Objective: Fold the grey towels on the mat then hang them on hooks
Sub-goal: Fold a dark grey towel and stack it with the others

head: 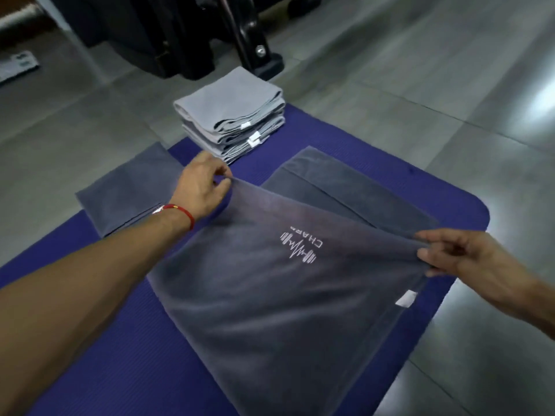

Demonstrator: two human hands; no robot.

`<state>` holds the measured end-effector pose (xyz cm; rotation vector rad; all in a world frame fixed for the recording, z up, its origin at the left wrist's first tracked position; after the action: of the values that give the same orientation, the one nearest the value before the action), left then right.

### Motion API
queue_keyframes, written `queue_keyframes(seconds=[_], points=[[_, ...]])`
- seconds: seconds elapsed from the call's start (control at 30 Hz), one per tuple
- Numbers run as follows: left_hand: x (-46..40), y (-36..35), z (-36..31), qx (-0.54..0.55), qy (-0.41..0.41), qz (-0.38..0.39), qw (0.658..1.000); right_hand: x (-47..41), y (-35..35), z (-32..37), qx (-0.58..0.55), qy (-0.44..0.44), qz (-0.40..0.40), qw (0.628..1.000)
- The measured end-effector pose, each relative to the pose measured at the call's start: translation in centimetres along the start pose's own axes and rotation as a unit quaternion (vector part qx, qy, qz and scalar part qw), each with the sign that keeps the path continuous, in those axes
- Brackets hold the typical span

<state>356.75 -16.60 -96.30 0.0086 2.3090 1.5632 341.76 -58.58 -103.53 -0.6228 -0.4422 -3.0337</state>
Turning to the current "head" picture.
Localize person's right hand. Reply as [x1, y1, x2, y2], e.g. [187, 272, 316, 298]
[416, 228, 541, 322]

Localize person's left hand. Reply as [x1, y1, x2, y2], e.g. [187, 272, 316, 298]
[169, 151, 234, 232]

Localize purple ribbed mat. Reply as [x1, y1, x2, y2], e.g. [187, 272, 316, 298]
[0, 103, 491, 416]

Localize person's left forearm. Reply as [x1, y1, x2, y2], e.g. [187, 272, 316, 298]
[0, 210, 194, 416]

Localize black weight stack machine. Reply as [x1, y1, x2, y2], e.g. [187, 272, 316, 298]
[43, 0, 324, 81]

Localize white bathroom scale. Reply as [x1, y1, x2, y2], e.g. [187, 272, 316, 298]
[0, 50, 40, 85]

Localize red string bracelet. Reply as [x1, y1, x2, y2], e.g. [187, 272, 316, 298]
[154, 204, 196, 232]

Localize white wall pipe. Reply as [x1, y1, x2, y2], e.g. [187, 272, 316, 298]
[0, 3, 46, 32]

